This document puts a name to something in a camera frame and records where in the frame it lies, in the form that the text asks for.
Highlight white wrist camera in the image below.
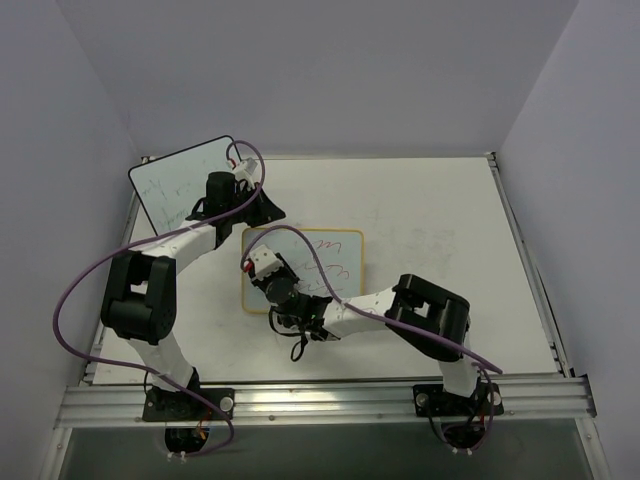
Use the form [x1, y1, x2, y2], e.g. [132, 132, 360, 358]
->
[232, 157, 259, 184]
[242, 245, 283, 281]

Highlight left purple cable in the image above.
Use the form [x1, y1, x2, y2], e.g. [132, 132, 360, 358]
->
[52, 139, 265, 457]

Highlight black framed whiteboard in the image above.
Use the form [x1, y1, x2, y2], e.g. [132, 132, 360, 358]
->
[128, 135, 233, 235]

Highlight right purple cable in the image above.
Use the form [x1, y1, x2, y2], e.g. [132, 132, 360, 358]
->
[239, 225, 504, 457]

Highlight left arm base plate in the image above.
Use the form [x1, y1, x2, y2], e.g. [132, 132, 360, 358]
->
[142, 387, 235, 422]

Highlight purple cable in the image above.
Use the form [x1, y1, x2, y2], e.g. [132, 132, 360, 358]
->
[52, 139, 265, 457]
[239, 225, 504, 457]

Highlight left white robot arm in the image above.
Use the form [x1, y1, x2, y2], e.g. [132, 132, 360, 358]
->
[101, 172, 285, 419]

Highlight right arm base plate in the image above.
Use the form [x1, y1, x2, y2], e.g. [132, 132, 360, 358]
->
[412, 381, 504, 418]

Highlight aluminium mounting rail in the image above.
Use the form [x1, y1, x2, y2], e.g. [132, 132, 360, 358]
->
[54, 375, 596, 428]

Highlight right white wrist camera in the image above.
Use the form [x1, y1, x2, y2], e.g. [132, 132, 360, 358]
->
[242, 245, 283, 281]

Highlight yellow framed whiteboard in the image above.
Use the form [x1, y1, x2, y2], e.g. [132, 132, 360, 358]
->
[241, 228, 364, 298]

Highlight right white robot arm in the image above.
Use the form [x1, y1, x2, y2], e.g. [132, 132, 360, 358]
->
[248, 267, 480, 413]

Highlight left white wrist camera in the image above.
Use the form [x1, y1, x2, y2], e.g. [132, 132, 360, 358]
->
[232, 157, 259, 184]

